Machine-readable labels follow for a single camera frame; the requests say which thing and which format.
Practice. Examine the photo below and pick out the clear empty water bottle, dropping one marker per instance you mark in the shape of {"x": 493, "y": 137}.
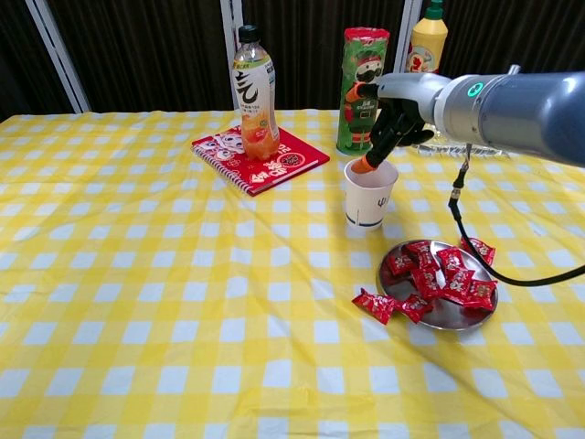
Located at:
{"x": 448, "y": 150}

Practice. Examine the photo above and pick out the yellow squeeze bottle green cap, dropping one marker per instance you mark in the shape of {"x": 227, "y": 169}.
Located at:
{"x": 427, "y": 36}

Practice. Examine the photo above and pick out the red candy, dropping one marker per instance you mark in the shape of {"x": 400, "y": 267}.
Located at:
{"x": 400, "y": 264}
{"x": 450, "y": 260}
{"x": 427, "y": 281}
{"x": 459, "y": 283}
{"x": 480, "y": 249}
{"x": 420, "y": 253}
{"x": 416, "y": 308}
{"x": 375, "y": 305}
{"x": 480, "y": 292}

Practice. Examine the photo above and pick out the yellow white checkered tablecloth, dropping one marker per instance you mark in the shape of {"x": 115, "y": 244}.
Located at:
{"x": 137, "y": 274}

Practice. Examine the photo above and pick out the grey partition post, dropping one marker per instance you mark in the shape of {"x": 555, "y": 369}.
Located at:
{"x": 230, "y": 13}
{"x": 403, "y": 36}
{"x": 59, "y": 59}

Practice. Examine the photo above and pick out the orange drink plastic bottle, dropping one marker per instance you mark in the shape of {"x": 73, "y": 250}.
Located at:
{"x": 256, "y": 100}

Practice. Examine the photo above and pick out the green Pringles can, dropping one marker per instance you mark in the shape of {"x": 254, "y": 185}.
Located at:
{"x": 358, "y": 132}

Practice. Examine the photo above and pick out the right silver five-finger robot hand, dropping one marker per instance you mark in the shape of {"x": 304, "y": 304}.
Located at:
{"x": 411, "y": 87}

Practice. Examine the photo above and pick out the round steel plate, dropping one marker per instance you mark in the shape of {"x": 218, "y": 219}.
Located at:
{"x": 448, "y": 315}

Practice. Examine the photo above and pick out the red spiral notebook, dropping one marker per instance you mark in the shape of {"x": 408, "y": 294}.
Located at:
{"x": 292, "y": 164}

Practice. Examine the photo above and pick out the white paper cup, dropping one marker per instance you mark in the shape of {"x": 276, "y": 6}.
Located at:
{"x": 365, "y": 206}

